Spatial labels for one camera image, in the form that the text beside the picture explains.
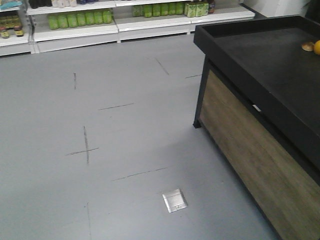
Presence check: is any metal floor socket plate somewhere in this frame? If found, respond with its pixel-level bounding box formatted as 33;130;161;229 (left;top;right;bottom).
162;188;188;213

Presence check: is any black wooden produce stand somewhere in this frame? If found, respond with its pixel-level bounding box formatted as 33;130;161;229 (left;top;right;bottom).
193;15;320;240

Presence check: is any white supermarket shelf unit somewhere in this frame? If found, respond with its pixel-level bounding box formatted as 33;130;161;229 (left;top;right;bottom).
0;0;255;56

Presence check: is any brown mushroom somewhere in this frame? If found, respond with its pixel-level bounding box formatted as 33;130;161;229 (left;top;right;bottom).
301;42;314;52

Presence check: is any yellow orange fruit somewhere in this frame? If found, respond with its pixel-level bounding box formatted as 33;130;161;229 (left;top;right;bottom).
313;40;320;55

